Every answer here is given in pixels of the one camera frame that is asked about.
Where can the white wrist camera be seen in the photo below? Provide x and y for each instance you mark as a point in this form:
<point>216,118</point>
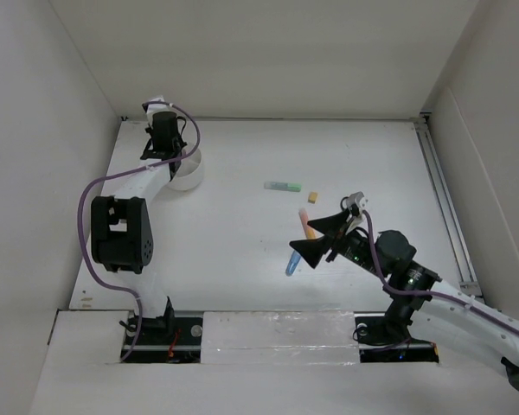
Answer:
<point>356,203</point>
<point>154,105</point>

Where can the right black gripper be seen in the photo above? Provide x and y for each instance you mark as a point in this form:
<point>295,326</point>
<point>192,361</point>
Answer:
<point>313,249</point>

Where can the white round divided organizer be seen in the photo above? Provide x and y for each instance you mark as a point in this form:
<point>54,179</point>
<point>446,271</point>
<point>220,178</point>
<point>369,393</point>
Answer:
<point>190,173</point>

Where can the orange highlighter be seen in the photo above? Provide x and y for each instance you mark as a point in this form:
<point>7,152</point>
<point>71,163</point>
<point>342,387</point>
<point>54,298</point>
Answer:
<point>308,231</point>

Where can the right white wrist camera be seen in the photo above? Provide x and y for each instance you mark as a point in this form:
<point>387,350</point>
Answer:
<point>356,203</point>

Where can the aluminium rail front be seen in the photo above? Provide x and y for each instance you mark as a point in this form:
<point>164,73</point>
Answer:
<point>185,346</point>

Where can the aluminium rail right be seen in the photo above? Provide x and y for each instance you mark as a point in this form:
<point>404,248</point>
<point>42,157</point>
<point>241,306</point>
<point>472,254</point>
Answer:
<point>467,276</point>

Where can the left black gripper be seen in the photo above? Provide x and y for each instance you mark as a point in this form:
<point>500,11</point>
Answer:
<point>181,143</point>

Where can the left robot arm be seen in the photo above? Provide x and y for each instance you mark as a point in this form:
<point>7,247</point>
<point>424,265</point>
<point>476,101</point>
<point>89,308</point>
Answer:
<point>121,237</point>

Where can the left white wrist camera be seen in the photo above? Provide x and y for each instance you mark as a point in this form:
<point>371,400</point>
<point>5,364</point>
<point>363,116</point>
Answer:
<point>154,105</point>

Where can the blue capped marker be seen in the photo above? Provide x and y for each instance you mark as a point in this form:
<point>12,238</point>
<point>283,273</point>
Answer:
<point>292,263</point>

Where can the aluminium rail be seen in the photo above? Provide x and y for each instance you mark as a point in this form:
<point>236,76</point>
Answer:
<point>467,276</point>
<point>185,346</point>

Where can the green highlighter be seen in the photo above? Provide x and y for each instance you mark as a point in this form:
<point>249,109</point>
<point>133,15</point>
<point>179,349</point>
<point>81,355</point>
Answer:
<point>283,186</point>

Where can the small yellow eraser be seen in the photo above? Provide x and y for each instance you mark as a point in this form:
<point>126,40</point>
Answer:
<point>312,198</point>

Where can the black handled scissors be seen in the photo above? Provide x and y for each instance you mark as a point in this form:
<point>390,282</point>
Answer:
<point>343,203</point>

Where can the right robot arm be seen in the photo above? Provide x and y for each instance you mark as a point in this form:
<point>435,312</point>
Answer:
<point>424,307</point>

